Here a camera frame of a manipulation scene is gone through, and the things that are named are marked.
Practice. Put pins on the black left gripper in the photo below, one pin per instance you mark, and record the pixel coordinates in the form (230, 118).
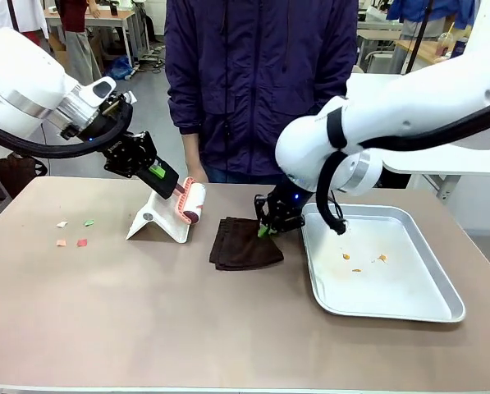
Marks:
(119, 158)

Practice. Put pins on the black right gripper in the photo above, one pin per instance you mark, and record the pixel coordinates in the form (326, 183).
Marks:
(283, 205)

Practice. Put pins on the dark brown cloth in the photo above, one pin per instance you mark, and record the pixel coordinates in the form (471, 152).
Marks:
(244, 246)

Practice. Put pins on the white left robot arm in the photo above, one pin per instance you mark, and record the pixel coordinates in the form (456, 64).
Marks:
(19, 70)

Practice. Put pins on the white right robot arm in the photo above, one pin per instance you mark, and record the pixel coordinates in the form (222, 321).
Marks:
(413, 102)

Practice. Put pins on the person's right forearm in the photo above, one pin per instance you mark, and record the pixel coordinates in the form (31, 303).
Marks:
(192, 149)

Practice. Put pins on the person's right hand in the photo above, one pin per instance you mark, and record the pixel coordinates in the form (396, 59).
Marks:
(197, 173)

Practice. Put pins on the white lint roller stand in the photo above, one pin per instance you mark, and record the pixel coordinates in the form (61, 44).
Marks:
(162, 221)

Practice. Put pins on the green paper scrap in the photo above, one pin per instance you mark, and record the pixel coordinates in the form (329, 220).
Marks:
(89, 223)

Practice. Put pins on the blue plastic bag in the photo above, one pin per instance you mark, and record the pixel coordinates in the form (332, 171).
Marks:
(119, 67)

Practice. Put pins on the red paper scrap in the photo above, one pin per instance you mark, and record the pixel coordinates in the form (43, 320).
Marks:
(82, 242)

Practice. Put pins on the white paper scrap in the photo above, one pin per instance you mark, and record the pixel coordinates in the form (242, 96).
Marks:
(62, 224)

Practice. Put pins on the pink paper scrap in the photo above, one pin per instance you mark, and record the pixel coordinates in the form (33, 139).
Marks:
(61, 243)

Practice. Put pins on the bystander in maroon top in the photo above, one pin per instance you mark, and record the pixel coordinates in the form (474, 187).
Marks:
(78, 45)

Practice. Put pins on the purple jacket of person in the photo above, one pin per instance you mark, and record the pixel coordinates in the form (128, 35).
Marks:
(261, 82)

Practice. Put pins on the silver metal tray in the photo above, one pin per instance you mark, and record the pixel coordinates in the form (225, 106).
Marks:
(392, 295)

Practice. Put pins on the wooden background table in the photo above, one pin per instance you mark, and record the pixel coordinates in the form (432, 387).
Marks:
(105, 16)

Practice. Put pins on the wooden desk with cup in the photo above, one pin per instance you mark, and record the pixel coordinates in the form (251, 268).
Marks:
(427, 51)

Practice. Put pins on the black slanted pole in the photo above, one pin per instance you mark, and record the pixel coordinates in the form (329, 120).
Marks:
(419, 37)

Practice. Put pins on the plastic drink cup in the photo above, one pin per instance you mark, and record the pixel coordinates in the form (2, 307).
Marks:
(445, 44)

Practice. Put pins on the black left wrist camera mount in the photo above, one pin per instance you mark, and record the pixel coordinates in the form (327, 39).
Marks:
(113, 111)

